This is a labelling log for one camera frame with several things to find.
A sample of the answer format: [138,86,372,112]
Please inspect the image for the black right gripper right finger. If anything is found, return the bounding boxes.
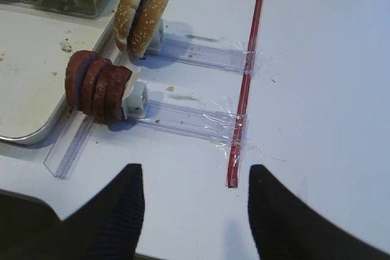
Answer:
[247,164,389,260]

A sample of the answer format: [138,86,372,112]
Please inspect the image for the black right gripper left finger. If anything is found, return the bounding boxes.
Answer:
[1,164,144,259]

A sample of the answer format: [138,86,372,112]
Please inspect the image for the brown meat patty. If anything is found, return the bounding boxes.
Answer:
[93,64,122,124]
[65,50,99,110]
[80,58,111,115]
[104,66,132,125]

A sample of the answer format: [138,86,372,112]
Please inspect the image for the white patty pusher block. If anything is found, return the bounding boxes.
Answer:
[122,65,149,119]

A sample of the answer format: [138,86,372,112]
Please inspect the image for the red plastic strip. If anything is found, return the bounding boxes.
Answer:
[226,0,263,189]

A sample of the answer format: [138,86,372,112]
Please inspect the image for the white bun pusher block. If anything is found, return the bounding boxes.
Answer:
[147,19,165,51]

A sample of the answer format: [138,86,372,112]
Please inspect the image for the white metal tray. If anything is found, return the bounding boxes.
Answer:
[1,0,119,145]

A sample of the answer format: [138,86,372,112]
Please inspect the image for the front sesame bun half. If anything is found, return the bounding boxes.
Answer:
[127,0,169,58]

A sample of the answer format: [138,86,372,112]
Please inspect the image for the sesame bun half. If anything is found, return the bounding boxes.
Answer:
[127,0,169,58]
[113,0,141,52]

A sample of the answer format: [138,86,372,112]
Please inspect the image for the rear sesame bun half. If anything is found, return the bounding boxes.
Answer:
[113,0,141,52]

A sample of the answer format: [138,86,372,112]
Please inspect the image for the clear cross rail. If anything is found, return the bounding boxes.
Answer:
[43,0,171,179]

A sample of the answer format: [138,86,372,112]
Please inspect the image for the clear patty holder rail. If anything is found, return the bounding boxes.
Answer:
[127,100,246,146]

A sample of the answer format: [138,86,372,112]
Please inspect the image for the clear bun holder rail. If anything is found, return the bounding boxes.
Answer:
[145,34,247,74]

